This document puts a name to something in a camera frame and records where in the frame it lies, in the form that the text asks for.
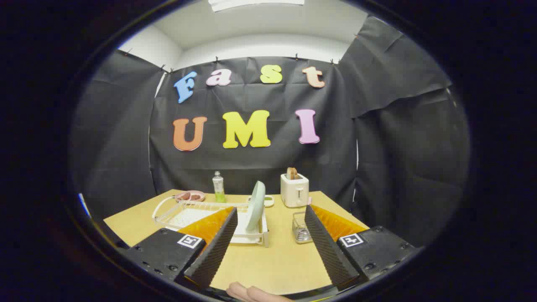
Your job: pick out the black backdrop cloth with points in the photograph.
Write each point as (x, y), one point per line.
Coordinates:
(251, 163)

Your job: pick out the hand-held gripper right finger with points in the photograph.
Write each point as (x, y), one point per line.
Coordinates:
(329, 247)

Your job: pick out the small pink plate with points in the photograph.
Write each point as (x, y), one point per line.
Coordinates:
(199, 193)

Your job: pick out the cream toaster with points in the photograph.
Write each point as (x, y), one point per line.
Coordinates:
(293, 191)

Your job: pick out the white compartment tray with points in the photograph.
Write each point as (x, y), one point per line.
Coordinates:
(269, 201)

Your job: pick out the white ceiling light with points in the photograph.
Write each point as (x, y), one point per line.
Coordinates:
(256, 3)

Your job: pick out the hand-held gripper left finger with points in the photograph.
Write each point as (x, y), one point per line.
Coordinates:
(214, 251)

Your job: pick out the pale green plate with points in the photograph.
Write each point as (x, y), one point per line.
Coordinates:
(255, 207)

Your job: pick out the green drink bottle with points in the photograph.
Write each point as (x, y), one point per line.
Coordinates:
(218, 186)

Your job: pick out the brown bread slice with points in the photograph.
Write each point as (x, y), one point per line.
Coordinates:
(292, 173)

